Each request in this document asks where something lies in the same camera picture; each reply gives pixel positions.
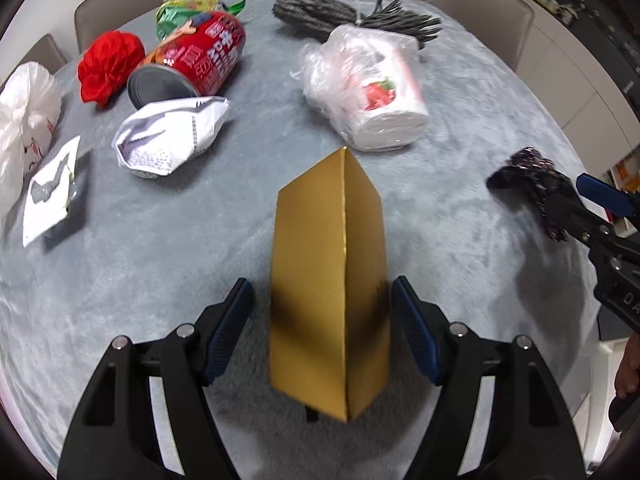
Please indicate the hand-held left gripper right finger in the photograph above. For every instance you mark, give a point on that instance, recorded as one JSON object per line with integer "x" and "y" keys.
{"x": 412, "y": 325}

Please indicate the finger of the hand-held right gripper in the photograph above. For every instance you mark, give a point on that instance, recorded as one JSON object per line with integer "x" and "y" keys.
{"x": 570, "y": 210}
{"x": 602, "y": 195}

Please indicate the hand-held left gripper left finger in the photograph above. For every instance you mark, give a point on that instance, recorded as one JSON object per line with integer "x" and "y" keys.
{"x": 230, "y": 325}

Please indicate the dark sparkly scrunchie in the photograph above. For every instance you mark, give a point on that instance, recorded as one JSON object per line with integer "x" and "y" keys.
{"x": 530, "y": 175}

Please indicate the gold cardboard box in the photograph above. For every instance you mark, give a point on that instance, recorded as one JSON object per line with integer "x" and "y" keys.
{"x": 320, "y": 270}

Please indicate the white printed paper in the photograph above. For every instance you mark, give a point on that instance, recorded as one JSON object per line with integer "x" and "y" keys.
{"x": 165, "y": 135}

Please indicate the white packet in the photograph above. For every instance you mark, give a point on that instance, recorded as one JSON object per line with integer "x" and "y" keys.
{"x": 47, "y": 195}

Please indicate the bagged white strawberry cup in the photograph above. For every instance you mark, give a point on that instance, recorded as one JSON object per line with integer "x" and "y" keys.
{"x": 370, "y": 90}

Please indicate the red printed tin can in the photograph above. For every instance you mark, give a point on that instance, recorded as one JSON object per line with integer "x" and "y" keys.
{"x": 200, "y": 55}

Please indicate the white plastic bag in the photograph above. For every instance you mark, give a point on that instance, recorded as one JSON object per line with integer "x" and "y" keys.
{"x": 25, "y": 115}

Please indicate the green plastic wrapper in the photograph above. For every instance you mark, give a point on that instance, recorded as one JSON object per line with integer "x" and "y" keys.
{"x": 177, "y": 15}

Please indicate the person's right hand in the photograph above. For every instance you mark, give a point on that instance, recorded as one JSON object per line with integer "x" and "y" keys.
{"x": 629, "y": 365}

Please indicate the white cabinet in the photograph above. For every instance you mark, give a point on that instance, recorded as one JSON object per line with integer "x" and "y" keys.
{"x": 565, "y": 55}

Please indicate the taupe dining chair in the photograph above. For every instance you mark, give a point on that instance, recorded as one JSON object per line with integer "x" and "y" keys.
{"x": 37, "y": 57}
{"x": 490, "y": 10}
{"x": 125, "y": 2}

